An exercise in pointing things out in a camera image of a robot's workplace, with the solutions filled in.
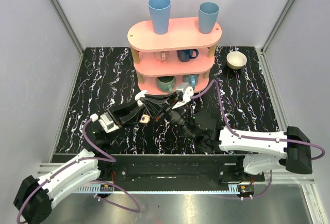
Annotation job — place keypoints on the dark blue faceted mug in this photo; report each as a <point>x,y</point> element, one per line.
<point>187,54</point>

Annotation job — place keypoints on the green ceramic mug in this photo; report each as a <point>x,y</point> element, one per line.
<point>166,83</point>

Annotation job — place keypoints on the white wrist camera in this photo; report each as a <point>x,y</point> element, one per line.
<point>184,92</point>
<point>106,122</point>

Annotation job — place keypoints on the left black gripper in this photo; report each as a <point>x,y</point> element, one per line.
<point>113,117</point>

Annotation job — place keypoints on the beige mug on shelf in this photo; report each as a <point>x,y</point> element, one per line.
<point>161,55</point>

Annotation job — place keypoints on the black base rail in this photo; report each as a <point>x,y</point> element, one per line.
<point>219,167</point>

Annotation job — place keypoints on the cream ceramic bowl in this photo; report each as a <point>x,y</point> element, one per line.
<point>236,60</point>

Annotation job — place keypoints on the left blue plastic cup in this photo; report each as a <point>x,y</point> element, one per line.
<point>160,15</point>

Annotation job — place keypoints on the pink three-tier wooden shelf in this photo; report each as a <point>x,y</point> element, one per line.
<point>183,33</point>

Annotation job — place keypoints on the light blue butterfly mug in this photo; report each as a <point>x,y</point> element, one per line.
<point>191,79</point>

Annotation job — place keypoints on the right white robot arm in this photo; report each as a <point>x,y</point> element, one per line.
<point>290,149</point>

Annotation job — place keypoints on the right blue plastic cup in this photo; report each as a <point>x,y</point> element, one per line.
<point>208,13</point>

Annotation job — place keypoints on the blue plastic cup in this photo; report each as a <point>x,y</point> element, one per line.
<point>208,13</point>
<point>160,15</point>

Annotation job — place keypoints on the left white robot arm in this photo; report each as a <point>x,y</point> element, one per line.
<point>37,197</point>

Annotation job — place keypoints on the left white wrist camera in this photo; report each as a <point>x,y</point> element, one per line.
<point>106,122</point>

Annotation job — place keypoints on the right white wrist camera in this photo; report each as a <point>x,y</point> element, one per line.
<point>184,92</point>

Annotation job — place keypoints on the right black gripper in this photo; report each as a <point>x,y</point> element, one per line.
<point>155,105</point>

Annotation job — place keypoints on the white earbud charging case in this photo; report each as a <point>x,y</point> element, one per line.
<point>139,96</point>

